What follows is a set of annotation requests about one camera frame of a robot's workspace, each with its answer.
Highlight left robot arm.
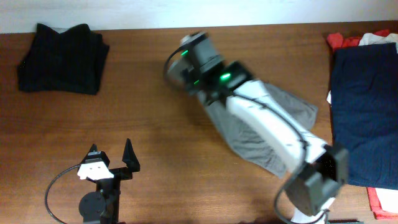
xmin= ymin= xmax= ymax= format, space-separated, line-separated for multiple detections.
xmin=77 ymin=139 xmax=141 ymax=224

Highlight white garment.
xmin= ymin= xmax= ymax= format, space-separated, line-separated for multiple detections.
xmin=358 ymin=33 xmax=398 ymax=50

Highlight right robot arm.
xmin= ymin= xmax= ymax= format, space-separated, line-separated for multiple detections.
xmin=163 ymin=32 xmax=349 ymax=223

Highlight red garment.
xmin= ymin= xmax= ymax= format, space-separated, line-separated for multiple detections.
xmin=326 ymin=29 xmax=390 ymax=51

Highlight grey shorts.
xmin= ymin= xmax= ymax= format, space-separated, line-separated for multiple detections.
xmin=197 ymin=83 xmax=318 ymax=178

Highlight navy blue garment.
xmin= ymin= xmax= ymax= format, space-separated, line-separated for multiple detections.
xmin=328 ymin=42 xmax=398 ymax=190

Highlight black folded garment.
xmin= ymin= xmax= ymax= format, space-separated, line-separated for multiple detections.
xmin=17 ymin=23 xmax=109 ymax=95

